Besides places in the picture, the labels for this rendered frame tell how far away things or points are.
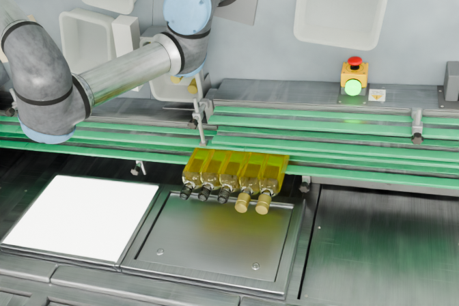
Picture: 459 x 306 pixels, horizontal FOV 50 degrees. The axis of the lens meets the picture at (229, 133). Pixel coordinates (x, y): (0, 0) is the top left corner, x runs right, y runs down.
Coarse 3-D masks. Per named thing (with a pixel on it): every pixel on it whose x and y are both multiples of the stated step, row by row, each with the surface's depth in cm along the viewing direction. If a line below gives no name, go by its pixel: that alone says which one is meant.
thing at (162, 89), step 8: (144, 40) 146; (152, 80) 155; (160, 80) 159; (168, 80) 162; (184, 80) 160; (152, 88) 156; (160, 88) 160; (168, 88) 161; (176, 88) 160; (184, 88) 160; (200, 88) 151; (160, 96) 158; (168, 96) 158; (176, 96) 157; (184, 96) 156; (192, 96) 156; (200, 96) 153
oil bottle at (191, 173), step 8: (200, 152) 148; (208, 152) 148; (192, 160) 146; (200, 160) 145; (184, 168) 143; (192, 168) 143; (200, 168) 142; (184, 176) 141; (192, 176) 140; (200, 184) 142
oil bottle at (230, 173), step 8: (232, 152) 146; (240, 152) 145; (248, 152) 147; (232, 160) 143; (240, 160) 142; (224, 168) 140; (232, 168) 140; (240, 168) 140; (224, 176) 138; (232, 176) 137; (232, 184) 137; (232, 192) 139
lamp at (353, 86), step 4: (348, 80) 136; (352, 80) 135; (356, 80) 135; (348, 84) 135; (352, 84) 134; (356, 84) 134; (360, 84) 135; (348, 88) 135; (352, 88) 134; (356, 88) 134; (360, 88) 135; (348, 92) 136; (352, 92) 135; (356, 92) 135
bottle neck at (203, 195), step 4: (204, 184) 138; (208, 184) 138; (204, 188) 137; (208, 188) 137; (200, 192) 136; (204, 192) 136; (208, 192) 137; (200, 196) 137; (204, 196) 135; (208, 196) 137; (204, 200) 136
